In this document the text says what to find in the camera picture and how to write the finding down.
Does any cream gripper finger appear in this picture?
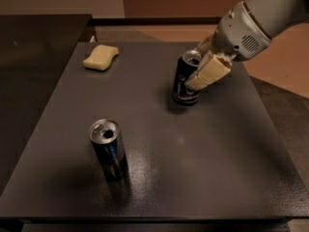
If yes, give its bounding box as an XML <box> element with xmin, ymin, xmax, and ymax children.
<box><xmin>185</xmin><ymin>50</ymin><xmax>233</xmax><ymax>91</ymax></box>
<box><xmin>195</xmin><ymin>34</ymin><xmax>215</xmax><ymax>53</ymax></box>

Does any dark blue pepsi can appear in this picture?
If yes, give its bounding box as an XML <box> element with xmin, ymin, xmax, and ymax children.
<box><xmin>172</xmin><ymin>49</ymin><xmax>202</xmax><ymax>106</ymax></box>

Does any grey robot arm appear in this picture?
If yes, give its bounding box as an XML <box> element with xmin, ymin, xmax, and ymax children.
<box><xmin>185</xmin><ymin>0</ymin><xmax>309</xmax><ymax>91</ymax></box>

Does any tall redbull can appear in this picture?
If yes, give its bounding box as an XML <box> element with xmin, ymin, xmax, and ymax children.
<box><xmin>89</xmin><ymin>119</ymin><xmax>128</xmax><ymax>181</ymax></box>

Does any yellow sponge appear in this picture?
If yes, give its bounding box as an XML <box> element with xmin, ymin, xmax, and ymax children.
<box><xmin>83</xmin><ymin>44</ymin><xmax>119</xmax><ymax>72</ymax></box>

